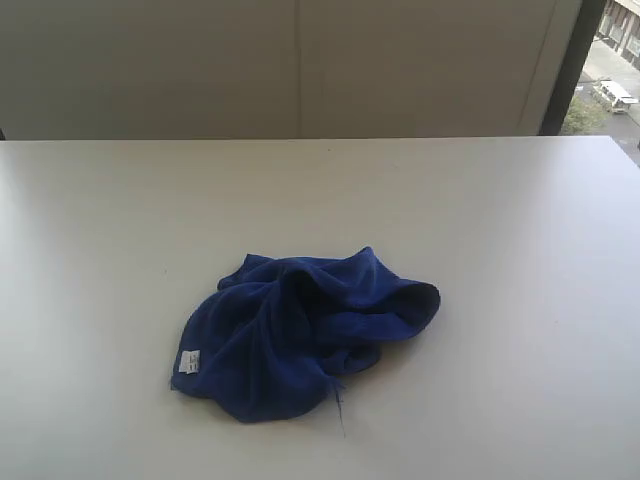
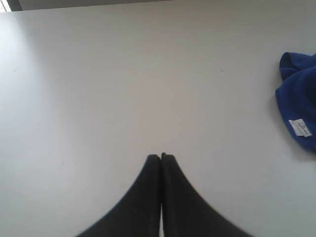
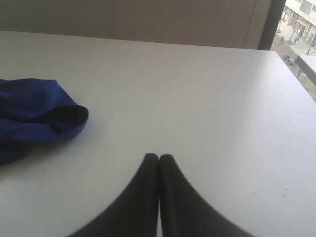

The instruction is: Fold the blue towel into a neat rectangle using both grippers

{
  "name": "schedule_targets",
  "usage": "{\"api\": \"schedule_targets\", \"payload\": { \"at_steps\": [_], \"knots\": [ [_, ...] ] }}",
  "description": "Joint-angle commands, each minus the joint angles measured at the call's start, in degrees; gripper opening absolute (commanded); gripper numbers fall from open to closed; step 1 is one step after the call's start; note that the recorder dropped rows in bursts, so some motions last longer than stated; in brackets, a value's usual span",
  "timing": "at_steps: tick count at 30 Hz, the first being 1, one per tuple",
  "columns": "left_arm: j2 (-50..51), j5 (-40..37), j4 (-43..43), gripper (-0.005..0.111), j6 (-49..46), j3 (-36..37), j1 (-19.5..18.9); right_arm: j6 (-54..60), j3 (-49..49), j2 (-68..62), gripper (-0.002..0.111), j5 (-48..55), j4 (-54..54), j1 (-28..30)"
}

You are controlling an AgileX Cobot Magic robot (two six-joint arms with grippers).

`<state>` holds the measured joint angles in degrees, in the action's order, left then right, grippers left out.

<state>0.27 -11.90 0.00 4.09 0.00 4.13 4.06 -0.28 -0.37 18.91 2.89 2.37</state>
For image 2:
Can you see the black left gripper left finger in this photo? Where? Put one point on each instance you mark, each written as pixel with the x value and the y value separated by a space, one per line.
pixel 137 214

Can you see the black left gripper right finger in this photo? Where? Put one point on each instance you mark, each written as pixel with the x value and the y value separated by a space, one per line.
pixel 184 212

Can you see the blue microfiber towel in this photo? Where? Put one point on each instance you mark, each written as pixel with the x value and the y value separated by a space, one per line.
pixel 296 97

